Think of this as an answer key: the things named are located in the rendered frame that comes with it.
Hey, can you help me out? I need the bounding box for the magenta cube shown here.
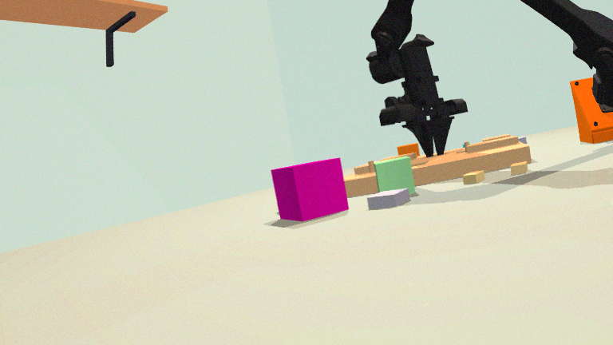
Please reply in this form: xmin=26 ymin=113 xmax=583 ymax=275
xmin=271 ymin=158 xmax=349 ymax=221

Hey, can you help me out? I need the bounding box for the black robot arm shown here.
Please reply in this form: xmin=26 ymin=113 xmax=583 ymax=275
xmin=366 ymin=0 xmax=613 ymax=113

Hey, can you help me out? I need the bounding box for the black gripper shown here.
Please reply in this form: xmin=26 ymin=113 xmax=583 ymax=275
xmin=379 ymin=70 xmax=468 ymax=158

